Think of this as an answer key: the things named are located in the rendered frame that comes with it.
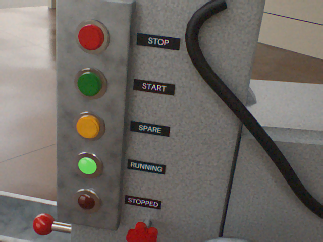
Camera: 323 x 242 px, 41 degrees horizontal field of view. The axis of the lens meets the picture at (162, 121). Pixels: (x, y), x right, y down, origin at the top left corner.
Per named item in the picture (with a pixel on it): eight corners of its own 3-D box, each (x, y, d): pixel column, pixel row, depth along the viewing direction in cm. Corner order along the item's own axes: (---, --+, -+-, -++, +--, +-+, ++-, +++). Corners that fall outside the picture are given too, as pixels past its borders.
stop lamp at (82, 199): (97, 207, 54) (98, 191, 53) (94, 214, 52) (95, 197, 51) (78, 203, 54) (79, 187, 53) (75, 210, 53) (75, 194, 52)
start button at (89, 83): (102, 95, 47) (103, 72, 46) (100, 98, 46) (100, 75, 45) (79, 92, 47) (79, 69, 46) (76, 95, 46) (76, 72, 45)
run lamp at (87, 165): (99, 172, 51) (100, 155, 50) (96, 178, 50) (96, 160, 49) (79, 169, 52) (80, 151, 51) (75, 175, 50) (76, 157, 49)
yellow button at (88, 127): (100, 136, 49) (101, 116, 48) (98, 140, 48) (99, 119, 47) (78, 133, 49) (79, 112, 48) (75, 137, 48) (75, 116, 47)
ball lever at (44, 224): (87, 233, 64) (87, 216, 63) (79, 247, 61) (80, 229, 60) (38, 224, 65) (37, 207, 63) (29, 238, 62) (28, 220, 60)
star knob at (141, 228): (159, 235, 56) (162, 210, 54) (154, 257, 52) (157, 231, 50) (131, 230, 56) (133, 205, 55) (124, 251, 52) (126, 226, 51)
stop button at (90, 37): (104, 50, 45) (105, 25, 44) (101, 52, 44) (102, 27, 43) (80, 46, 45) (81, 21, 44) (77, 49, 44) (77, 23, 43)
